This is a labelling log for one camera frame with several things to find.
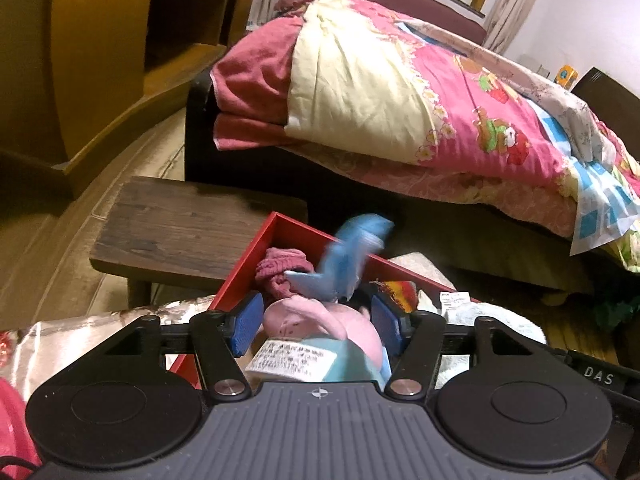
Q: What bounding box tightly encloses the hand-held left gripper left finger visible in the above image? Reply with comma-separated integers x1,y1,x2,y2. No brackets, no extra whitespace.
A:
95,291,265,404

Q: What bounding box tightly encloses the green plastic bag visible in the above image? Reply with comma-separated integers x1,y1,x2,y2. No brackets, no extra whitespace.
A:
592,280,640,334

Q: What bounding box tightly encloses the red yellow soft toy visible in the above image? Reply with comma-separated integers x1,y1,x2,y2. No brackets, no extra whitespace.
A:
372,280,422,314

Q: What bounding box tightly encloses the blue shark plush toy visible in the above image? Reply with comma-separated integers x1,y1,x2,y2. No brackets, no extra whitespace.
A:
284,213,396,304

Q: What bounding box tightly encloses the red cardboard box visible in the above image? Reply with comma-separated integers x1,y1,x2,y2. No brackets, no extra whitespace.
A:
170,211,482,392

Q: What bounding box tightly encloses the white plush toy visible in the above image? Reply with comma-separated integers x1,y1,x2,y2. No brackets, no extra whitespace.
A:
417,290,549,391

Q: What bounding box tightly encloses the wooden cabinet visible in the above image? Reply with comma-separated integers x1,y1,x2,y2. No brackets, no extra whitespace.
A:
0,0,264,202

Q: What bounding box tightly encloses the dark pink cloth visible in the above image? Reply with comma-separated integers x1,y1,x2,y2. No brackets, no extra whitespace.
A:
255,247,317,299

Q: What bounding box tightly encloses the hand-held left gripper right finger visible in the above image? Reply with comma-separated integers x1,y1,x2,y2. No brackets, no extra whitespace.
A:
369,291,541,404

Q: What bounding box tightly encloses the pink pig plush toy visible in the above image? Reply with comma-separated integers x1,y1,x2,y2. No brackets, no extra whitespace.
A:
245,295,394,391

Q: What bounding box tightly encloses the dark wooden headboard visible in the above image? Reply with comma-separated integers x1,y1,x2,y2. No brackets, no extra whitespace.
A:
570,66,640,162

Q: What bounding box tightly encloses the dark wooden stool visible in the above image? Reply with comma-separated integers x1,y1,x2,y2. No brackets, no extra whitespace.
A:
89,176,309,307

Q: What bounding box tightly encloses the black cable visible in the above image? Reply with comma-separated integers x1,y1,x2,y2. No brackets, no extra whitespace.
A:
0,457,40,477

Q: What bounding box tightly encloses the blue checkered cloth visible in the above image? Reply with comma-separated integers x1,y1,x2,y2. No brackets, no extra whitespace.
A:
537,110,640,257

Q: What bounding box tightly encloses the dark pink blanket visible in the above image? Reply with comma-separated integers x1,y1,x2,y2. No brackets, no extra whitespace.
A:
210,15,576,239

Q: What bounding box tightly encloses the pink lidded bottle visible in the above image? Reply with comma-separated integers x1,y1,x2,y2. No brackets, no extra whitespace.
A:
0,377,42,469

